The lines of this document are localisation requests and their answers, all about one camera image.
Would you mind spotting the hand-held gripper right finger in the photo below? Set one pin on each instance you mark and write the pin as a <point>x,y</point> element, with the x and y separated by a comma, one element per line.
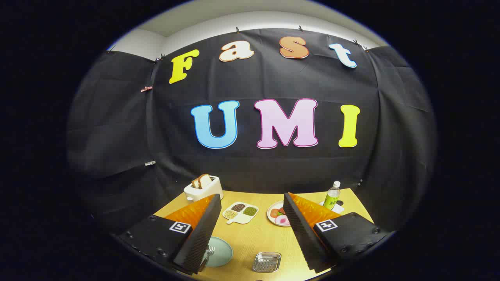
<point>302,234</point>

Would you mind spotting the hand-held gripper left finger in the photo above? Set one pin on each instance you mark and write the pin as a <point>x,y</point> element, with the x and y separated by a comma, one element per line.
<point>201,234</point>

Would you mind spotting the metal fork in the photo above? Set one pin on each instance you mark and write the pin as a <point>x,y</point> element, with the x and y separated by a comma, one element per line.
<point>210,251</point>

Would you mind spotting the teal round plate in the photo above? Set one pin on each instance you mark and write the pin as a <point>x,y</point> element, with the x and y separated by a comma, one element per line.
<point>222,251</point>

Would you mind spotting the white oval plate with food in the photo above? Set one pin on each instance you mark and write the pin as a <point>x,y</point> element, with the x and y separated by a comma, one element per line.
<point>273,214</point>

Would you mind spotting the white divided bean dish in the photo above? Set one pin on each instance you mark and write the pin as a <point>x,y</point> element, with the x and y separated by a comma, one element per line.
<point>240,218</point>

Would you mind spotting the white toaster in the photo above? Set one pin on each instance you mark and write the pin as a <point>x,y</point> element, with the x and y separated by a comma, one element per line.
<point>207,192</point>

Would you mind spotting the small white saucer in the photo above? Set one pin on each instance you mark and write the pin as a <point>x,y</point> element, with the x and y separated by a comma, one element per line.
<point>338,208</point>

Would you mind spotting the green label drink bottle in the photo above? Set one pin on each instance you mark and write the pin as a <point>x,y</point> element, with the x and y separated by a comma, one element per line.
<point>331,199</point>

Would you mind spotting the perforated metal tray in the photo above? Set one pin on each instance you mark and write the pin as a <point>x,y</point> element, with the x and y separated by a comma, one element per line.
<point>266,262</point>

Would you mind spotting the toasted bread slice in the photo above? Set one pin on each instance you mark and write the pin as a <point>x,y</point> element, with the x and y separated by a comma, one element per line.
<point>195,183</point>
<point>204,180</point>

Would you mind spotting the pink cloth clip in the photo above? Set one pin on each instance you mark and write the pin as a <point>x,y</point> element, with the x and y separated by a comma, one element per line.
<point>146,89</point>

